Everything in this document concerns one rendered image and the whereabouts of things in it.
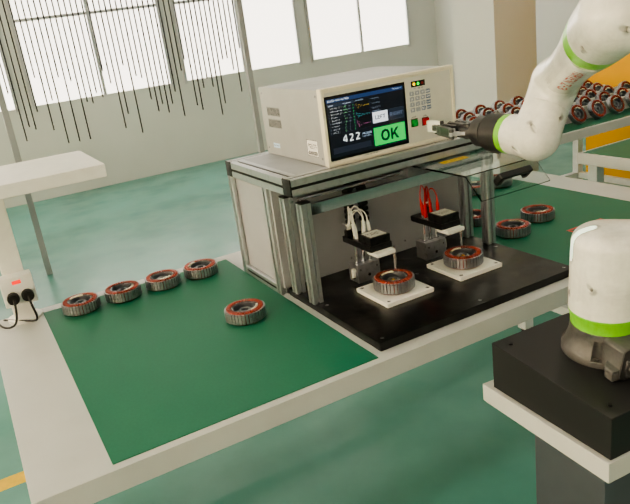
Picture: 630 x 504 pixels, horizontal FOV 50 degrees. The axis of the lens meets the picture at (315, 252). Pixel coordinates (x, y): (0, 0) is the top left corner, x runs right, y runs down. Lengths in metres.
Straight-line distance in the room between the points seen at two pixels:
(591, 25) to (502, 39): 4.59
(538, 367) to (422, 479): 1.16
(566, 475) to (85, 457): 0.94
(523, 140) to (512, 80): 4.31
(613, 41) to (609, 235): 0.32
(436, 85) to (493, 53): 3.77
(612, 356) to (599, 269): 0.16
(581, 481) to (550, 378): 0.24
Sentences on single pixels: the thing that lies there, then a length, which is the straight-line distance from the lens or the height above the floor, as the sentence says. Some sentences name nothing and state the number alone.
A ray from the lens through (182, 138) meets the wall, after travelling 8.24.
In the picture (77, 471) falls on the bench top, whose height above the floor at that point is 0.75.
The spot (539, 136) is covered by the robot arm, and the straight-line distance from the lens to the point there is 1.55.
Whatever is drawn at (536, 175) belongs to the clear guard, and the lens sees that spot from 1.89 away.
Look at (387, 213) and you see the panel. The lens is 2.07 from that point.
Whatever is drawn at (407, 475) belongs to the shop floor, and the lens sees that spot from 2.42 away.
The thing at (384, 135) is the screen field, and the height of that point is 1.17.
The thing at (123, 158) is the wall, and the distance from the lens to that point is 8.07.
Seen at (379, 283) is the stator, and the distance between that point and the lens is 1.78.
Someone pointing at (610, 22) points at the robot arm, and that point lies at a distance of 1.17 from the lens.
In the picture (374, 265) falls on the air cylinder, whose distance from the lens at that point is 1.92.
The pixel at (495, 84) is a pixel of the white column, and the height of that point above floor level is 0.81.
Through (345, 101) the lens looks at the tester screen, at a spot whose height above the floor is 1.28.
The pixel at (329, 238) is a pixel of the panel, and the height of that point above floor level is 0.88.
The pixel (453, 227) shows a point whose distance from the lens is 1.96.
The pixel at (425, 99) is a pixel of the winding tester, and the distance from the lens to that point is 1.95.
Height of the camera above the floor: 1.49
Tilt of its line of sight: 19 degrees down
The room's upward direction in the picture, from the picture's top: 8 degrees counter-clockwise
